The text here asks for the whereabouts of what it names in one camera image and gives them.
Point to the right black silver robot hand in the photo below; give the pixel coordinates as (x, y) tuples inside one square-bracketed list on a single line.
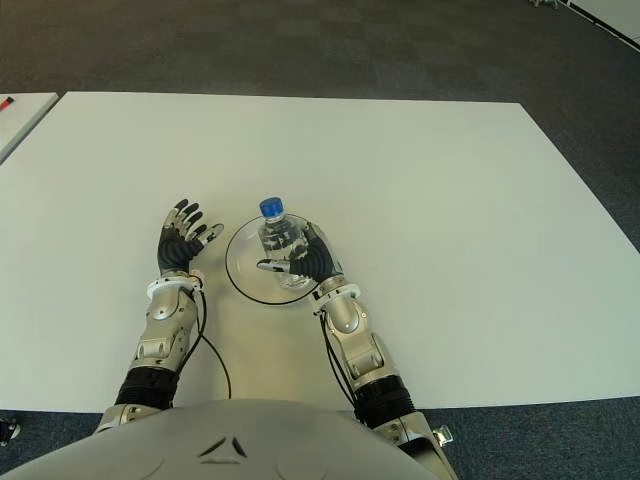
[(317, 260)]

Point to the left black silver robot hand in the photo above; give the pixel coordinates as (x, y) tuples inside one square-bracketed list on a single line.
[(172, 250)]

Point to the clear water bottle blue cap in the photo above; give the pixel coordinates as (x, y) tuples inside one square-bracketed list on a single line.
[(280, 235)]

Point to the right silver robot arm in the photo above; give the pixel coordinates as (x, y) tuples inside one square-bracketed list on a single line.
[(347, 315)]

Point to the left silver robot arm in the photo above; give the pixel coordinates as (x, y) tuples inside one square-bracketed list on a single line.
[(160, 310)]

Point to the white plate black rim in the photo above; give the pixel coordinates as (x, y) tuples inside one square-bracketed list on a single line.
[(242, 265)]

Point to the grey robot torso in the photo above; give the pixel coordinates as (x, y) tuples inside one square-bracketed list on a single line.
[(240, 440)]

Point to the red black marker pen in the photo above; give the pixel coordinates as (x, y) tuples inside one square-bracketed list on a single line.
[(7, 104)]

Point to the black wheeled stand base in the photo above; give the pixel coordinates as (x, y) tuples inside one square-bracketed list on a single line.
[(9, 431)]

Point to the grey chair base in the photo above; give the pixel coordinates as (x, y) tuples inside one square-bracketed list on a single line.
[(545, 3)]

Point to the small metal bracket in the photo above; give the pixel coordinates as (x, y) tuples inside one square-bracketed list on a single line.
[(444, 435)]

